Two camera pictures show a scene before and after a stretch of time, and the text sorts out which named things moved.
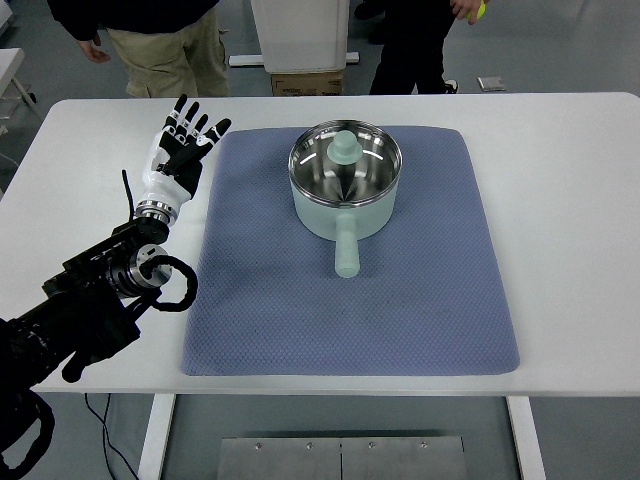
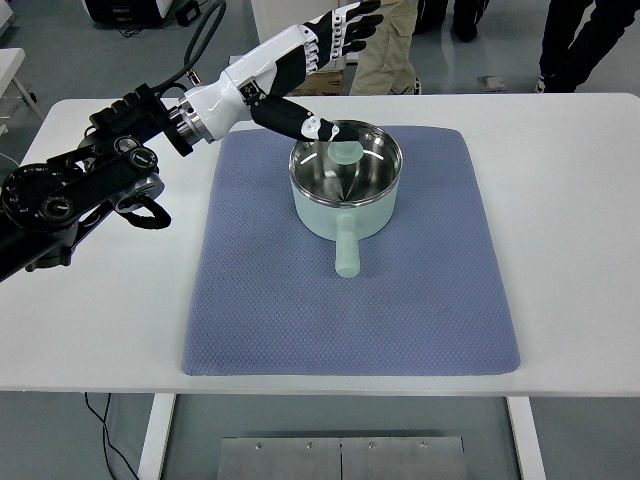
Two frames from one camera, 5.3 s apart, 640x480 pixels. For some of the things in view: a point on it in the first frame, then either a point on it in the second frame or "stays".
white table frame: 527,448 stays
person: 412,34 to 565,66
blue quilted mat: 430,294 stays
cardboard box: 307,84 stays
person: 173,48 to 384,66
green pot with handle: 344,180 stays
